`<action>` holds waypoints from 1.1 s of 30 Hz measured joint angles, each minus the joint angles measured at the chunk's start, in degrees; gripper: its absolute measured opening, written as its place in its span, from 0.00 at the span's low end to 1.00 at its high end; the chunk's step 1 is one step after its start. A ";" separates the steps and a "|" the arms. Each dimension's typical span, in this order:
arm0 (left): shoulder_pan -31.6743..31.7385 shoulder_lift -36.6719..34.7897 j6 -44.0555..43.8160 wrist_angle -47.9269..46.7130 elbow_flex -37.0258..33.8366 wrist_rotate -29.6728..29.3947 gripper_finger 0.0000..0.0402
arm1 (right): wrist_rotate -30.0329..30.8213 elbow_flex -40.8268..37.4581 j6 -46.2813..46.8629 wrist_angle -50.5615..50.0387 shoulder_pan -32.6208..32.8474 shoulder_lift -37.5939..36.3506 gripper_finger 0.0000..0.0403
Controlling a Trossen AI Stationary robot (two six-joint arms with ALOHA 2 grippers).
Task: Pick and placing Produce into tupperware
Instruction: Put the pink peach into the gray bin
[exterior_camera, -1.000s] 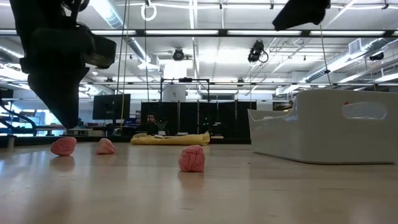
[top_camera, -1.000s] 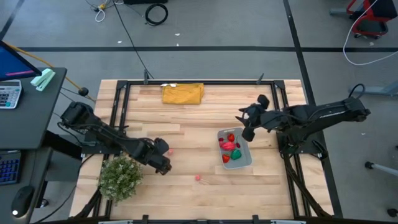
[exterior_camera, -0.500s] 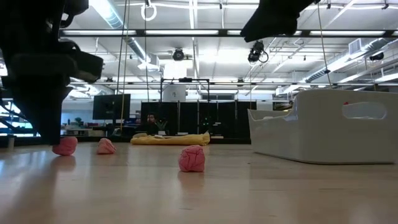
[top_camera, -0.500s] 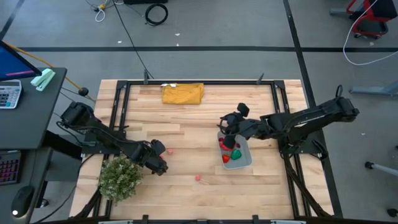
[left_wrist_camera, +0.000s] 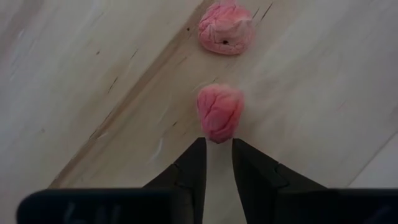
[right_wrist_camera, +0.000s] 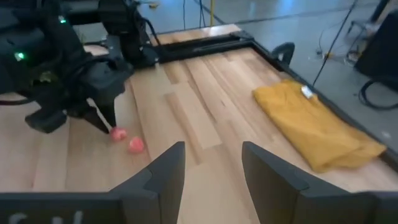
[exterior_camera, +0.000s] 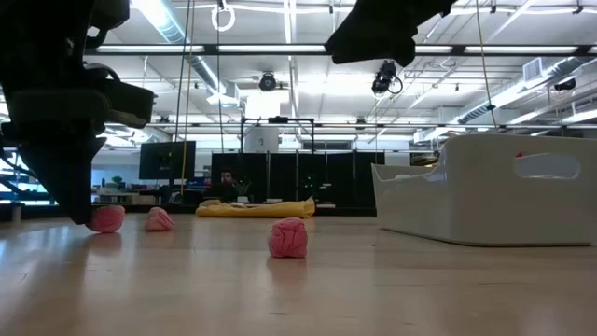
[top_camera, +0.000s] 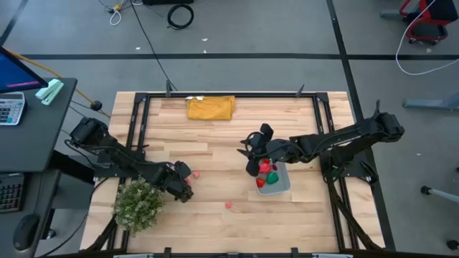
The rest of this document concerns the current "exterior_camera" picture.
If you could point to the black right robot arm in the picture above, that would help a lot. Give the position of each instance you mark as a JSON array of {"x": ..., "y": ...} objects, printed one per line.
[{"x": 378, "y": 30}]

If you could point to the black background monitor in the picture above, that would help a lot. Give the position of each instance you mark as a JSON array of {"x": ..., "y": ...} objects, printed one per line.
[{"x": 161, "y": 161}]

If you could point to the black overhead rig beam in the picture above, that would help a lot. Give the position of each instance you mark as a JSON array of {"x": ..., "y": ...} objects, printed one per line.
[{"x": 210, "y": 48}]

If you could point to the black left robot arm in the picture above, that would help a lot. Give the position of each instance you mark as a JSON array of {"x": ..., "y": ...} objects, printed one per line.
[{"x": 46, "y": 21}]

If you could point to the round black ceiling fixture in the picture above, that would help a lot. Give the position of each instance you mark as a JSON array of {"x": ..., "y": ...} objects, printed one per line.
[{"x": 267, "y": 82}]

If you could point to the pink raspberry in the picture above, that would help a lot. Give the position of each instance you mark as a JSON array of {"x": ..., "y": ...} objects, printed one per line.
[
  {"x": 109, "y": 219},
  {"x": 158, "y": 220},
  {"x": 288, "y": 239}
]

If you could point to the folded yellow cloth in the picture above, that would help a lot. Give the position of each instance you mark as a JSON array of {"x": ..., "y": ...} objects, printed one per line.
[{"x": 256, "y": 210}]

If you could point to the black partition panels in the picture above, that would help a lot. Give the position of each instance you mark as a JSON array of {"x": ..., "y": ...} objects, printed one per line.
[{"x": 340, "y": 179}]

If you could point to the pale grey tupperware container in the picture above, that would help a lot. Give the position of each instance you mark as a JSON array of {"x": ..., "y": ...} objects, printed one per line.
[{"x": 466, "y": 200}]

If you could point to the black overhead camera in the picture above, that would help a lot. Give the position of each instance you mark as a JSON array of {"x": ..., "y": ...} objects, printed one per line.
[{"x": 384, "y": 77}]

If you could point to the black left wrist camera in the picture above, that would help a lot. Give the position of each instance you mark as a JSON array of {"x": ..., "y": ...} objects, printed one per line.
[{"x": 130, "y": 105}]

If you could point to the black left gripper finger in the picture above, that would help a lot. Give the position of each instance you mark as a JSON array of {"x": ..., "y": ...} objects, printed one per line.
[{"x": 65, "y": 177}]

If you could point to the person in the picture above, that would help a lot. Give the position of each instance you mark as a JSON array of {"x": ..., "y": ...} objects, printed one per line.
[{"x": 227, "y": 179}]

